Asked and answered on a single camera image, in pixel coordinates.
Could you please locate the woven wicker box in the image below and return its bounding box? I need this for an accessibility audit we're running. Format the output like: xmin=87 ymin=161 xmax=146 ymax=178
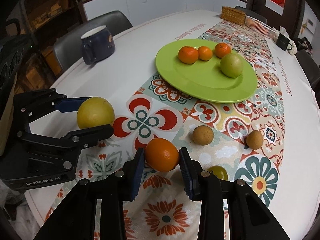
xmin=220 ymin=7 xmax=246 ymax=25

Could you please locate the grey chair far end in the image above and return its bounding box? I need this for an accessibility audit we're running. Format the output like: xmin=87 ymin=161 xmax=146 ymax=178
xmin=234 ymin=5 xmax=267 ymax=24

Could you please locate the grey chair left near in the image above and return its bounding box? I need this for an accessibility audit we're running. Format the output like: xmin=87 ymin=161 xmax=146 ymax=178
xmin=53 ymin=10 xmax=132 ymax=70

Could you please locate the small green fruit right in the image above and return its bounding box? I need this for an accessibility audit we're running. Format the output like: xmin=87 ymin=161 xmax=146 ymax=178
xmin=207 ymin=165 xmax=228 ymax=181

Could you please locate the dark blue mug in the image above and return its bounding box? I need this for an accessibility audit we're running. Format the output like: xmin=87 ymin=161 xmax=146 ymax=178
xmin=80 ymin=25 xmax=116 ymax=65

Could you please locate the grey chair right far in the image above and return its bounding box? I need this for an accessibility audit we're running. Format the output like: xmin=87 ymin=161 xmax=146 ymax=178
xmin=296 ymin=49 xmax=319 ymax=89

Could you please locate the yellow pomelo fruit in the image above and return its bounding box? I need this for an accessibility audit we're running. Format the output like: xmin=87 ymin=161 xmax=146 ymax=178
xmin=77 ymin=97 xmax=115 ymax=129

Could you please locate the near mandarin orange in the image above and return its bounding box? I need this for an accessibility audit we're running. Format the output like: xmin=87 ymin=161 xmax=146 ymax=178
xmin=178 ymin=46 xmax=199 ymax=64

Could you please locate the green plate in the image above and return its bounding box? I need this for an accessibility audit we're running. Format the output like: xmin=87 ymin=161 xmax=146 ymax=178
xmin=155 ymin=39 xmax=258 ymax=103

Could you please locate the white tablecloth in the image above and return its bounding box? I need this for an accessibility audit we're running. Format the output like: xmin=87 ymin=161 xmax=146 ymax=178
xmin=24 ymin=10 xmax=320 ymax=240

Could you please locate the brown kiwi fruit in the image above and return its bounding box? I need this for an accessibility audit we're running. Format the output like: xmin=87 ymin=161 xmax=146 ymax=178
xmin=192 ymin=125 xmax=214 ymax=146
xmin=246 ymin=130 xmax=264 ymax=150

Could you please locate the white wire fruit basket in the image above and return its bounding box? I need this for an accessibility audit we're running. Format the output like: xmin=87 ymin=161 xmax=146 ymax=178
xmin=245 ymin=16 xmax=276 ymax=39

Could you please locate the middle small mandarin orange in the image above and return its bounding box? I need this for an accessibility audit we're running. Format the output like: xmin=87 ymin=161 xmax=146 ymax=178
xmin=197 ymin=46 xmax=213 ymax=61

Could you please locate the green apple on plate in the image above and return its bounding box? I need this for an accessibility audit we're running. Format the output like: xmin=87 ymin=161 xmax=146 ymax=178
xmin=220 ymin=53 xmax=244 ymax=78

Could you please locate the large orange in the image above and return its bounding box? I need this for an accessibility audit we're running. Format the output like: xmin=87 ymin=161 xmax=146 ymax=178
xmin=145 ymin=138 xmax=179 ymax=172

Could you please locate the patterned table runner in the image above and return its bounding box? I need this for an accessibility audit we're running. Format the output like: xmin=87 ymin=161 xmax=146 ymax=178
xmin=76 ymin=21 xmax=285 ymax=239

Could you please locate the black mug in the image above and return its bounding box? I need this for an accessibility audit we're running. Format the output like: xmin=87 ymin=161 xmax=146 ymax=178
xmin=276 ymin=33 xmax=292 ymax=51

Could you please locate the far mandarin orange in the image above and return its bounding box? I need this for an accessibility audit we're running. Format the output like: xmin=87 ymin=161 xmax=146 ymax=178
xmin=214 ymin=42 xmax=231 ymax=59

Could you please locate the grey chair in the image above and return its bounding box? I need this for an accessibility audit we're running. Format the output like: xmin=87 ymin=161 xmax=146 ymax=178
xmin=296 ymin=49 xmax=319 ymax=89
xmin=53 ymin=10 xmax=132 ymax=70

